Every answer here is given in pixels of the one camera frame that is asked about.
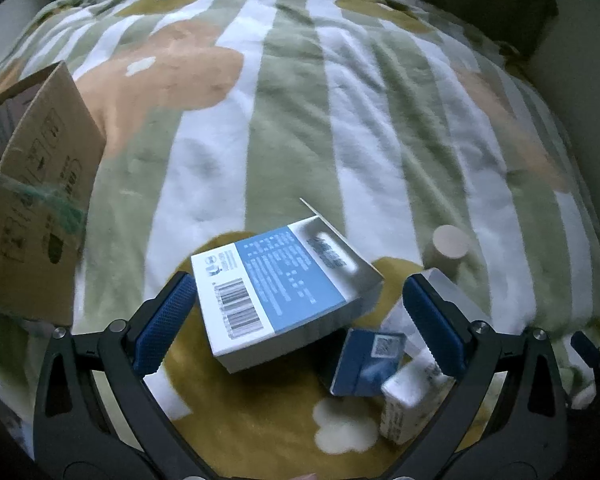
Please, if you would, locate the white printed small box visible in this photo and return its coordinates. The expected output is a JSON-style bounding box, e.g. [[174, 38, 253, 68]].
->
[[379, 348, 454, 445]]

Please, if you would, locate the clear plastic case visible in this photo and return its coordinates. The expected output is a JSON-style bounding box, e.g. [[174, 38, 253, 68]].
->
[[380, 269, 492, 365]]

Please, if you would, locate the small dark blue box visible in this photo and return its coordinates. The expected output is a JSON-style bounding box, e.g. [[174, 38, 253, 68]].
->
[[328, 328, 406, 398]]

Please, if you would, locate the beige round cap jar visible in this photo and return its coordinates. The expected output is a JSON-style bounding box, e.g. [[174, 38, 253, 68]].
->
[[422, 224, 469, 280]]

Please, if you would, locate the blue white product box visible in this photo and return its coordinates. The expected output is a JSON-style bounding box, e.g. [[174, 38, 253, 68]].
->
[[190, 210, 384, 374]]

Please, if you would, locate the striped floral blanket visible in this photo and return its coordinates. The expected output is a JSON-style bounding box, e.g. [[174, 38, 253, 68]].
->
[[0, 0, 600, 480]]

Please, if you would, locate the open cardboard box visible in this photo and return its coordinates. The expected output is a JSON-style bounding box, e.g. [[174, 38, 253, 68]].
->
[[0, 62, 105, 325]]

